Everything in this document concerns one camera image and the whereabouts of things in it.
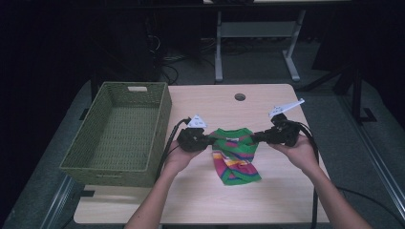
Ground metal floor rail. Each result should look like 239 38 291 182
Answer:
39 174 76 229
336 94 405 220

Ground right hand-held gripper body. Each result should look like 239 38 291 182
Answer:
263 97 306 148

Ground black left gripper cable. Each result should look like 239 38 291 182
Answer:
155 117 193 183

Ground person's right hand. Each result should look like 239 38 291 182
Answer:
267 133 321 176

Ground green woven basket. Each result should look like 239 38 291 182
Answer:
58 81 173 188

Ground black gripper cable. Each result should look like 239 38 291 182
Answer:
155 117 193 183
285 119 405 229

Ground person's left hand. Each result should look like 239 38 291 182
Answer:
162 139 205 175

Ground striped green pink small shirt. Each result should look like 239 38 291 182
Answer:
208 127 263 186

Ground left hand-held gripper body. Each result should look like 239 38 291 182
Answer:
176 114 208 153

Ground tangle of floor cables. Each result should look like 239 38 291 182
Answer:
145 33 221 86

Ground grey metal table frame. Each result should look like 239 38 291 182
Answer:
214 9 308 83

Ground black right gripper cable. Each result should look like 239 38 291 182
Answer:
285 119 405 229

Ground black metal stand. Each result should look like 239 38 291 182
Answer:
299 63 378 124

